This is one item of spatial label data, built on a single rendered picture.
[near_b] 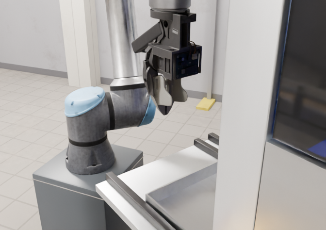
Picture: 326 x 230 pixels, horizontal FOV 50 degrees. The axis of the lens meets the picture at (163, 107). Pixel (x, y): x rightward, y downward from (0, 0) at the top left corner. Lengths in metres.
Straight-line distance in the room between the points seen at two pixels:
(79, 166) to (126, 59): 0.34
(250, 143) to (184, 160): 0.57
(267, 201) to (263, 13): 0.20
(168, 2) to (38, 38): 3.97
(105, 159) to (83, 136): 0.10
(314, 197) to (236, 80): 0.14
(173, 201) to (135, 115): 0.33
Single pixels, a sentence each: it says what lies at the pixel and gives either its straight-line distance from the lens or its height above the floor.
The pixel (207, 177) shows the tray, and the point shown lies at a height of 0.88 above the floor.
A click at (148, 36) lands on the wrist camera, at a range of 0.69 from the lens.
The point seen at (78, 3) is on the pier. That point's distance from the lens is 3.83.
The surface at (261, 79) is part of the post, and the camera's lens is 0.36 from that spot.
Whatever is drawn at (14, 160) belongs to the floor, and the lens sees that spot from 2.82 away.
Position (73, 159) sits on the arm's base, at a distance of 1.08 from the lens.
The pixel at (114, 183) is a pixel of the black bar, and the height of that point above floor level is 0.90.
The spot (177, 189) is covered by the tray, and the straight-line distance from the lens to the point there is 0.83.
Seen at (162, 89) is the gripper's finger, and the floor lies 1.15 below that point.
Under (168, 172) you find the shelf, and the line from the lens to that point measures 0.91.
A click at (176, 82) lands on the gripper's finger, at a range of 0.70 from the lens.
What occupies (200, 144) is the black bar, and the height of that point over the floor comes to 0.90.
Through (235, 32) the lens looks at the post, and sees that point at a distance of 0.38.
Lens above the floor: 1.39
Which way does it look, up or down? 24 degrees down
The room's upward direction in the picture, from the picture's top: straight up
